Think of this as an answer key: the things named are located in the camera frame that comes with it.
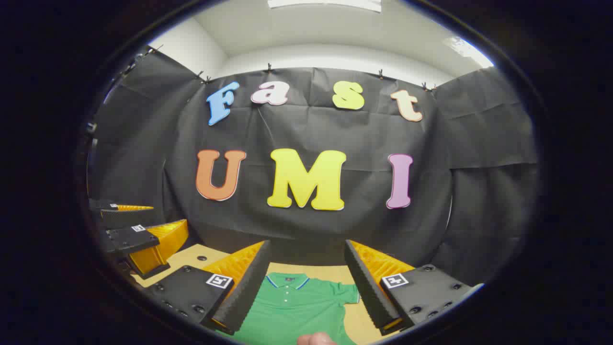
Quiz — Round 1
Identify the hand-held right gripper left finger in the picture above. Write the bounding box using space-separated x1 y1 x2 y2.
144 240 272 335

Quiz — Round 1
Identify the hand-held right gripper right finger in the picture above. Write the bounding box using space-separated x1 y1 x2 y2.
344 240 484 336

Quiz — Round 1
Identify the green T-shirt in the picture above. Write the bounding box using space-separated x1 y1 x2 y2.
229 272 361 345

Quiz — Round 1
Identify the ceiling light panel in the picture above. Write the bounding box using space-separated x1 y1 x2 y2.
267 0 382 12

